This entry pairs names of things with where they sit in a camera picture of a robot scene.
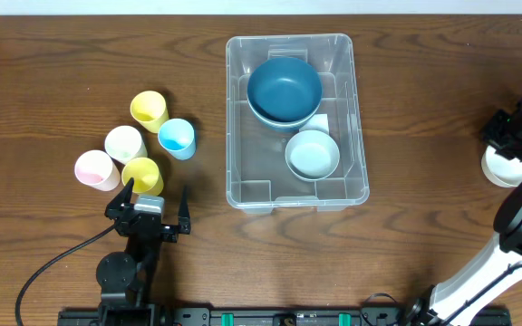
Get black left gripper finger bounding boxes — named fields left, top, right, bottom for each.
left=178, top=187, right=191, bottom=235
left=104, top=177, right=134, bottom=217

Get white small bowl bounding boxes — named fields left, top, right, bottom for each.
left=481, top=146, right=522, bottom=187

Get light grey small bowl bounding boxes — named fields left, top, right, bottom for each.
left=285, top=130, right=341, bottom=182

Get cream large bowl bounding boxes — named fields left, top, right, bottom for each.
left=247, top=101, right=319, bottom=129

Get dark blue top bowl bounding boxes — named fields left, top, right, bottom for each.
left=246, top=57, right=324, bottom=125

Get dark blue bowl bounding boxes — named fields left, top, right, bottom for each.
left=246, top=57, right=324, bottom=125
left=252, top=110, right=315, bottom=132

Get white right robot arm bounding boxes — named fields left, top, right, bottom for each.
left=391, top=97, right=522, bottom=325

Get near yellow plastic cup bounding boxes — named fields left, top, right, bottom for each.
left=121, top=158, right=164, bottom=196

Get yellow plastic cup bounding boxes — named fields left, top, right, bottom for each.
left=130, top=91, right=169, bottom=133
left=121, top=158, right=164, bottom=196

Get pink plastic cup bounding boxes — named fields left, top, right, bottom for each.
left=74, top=149, right=121, bottom=191

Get white plastic cup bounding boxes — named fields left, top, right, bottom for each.
left=104, top=125, right=148, bottom=165

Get light blue plastic cup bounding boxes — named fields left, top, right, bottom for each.
left=158, top=119, right=197, bottom=160

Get clear plastic storage bin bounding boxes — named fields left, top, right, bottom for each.
left=226, top=34, right=370, bottom=214

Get far yellow plastic cup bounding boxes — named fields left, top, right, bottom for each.
left=130, top=91, right=169, bottom=133

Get dark blue bottom bowl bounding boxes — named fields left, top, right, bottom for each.
left=252, top=110, right=315, bottom=132

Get white paper label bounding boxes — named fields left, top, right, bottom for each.
left=299, top=113, right=329, bottom=134

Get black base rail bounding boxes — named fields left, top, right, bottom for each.
left=56, top=303, right=514, bottom=326

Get black cable left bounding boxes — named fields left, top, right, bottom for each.
left=14, top=224, right=118, bottom=326

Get black cable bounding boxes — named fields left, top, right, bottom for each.
left=358, top=264, right=522, bottom=326
left=14, top=224, right=118, bottom=326

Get black cable right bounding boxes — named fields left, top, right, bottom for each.
left=358, top=264, right=522, bottom=326

